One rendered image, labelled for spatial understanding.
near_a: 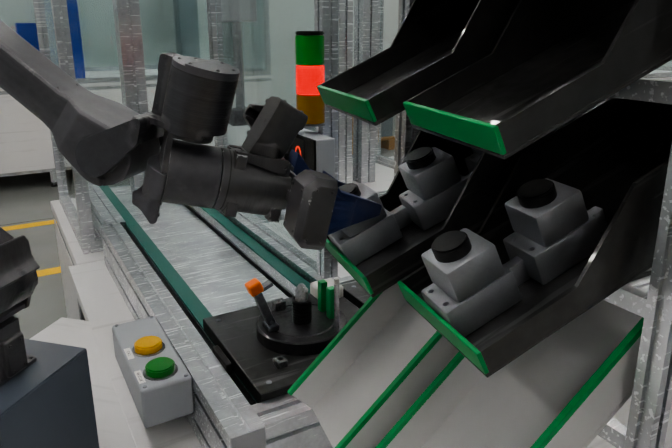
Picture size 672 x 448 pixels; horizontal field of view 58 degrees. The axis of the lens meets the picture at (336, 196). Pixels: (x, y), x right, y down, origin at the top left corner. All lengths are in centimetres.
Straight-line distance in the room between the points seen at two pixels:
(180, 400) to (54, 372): 21
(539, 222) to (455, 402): 22
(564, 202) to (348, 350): 34
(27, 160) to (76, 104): 535
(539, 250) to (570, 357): 13
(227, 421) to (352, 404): 17
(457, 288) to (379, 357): 27
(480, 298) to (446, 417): 19
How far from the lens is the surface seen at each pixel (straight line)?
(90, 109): 58
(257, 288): 88
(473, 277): 47
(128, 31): 184
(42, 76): 60
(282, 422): 80
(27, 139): 589
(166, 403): 90
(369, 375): 71
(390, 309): 73
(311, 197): 49
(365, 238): 61
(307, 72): 104
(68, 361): 78
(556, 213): 50
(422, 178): 60
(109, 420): 102
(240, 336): 96
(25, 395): 73
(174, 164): 53
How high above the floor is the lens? 143
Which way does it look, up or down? 16 degrees down
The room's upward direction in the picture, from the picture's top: straight up
